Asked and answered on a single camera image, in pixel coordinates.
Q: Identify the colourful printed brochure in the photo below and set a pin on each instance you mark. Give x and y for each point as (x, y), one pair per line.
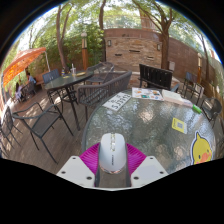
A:
(147, 94)

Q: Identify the black slatted bench chair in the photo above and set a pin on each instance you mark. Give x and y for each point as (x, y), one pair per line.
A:
(155, 76)

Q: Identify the yellow square sticker card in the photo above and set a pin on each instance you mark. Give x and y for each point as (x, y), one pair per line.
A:
(179, 125)

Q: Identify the white computer mouse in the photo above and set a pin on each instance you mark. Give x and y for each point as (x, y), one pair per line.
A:
(113, 153)

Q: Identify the dark metal chair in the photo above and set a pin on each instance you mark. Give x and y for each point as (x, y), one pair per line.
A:
(190, 79)

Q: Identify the person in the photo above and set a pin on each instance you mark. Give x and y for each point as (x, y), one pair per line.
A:
(31, 79)

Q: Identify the stone brick fireplace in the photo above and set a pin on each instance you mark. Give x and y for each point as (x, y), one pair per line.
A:
(133, 48)

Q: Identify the thick white book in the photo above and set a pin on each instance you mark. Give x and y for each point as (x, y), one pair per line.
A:
(172, 96)

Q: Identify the orange patio umbrella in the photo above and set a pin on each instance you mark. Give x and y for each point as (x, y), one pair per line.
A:
(21, 61)

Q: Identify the blue patio chair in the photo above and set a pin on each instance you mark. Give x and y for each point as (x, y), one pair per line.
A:
(50, 76)

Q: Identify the white printed sign card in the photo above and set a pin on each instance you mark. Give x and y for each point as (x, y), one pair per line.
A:
(116, 102)

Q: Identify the grey mesh armchair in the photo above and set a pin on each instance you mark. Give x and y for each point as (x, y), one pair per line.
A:
(213, 106)

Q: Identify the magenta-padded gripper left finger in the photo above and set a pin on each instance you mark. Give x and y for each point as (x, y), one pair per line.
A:
(87, 160)

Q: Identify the green marker pen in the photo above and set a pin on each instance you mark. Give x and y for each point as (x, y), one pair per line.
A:
(196, 109)

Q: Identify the yellow chick-shaped mouse pad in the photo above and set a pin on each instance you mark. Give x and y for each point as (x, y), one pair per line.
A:
(201, 150)

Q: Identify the black mesh metal chair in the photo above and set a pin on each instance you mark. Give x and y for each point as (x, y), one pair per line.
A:
(45, 123)

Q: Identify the wooden lamp post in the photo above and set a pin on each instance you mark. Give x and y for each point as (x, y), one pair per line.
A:
(199, 68)
(84, 51)

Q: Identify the small white booklet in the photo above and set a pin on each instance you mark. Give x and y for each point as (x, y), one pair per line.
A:
(186, 103)

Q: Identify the dark patio table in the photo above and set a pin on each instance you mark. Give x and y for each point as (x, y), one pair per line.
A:
(66, 80)

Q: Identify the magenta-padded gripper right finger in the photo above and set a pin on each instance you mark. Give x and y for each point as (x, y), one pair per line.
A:
(136, 160)

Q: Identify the large tree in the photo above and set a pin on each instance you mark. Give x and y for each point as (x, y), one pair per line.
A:
(164, 50)

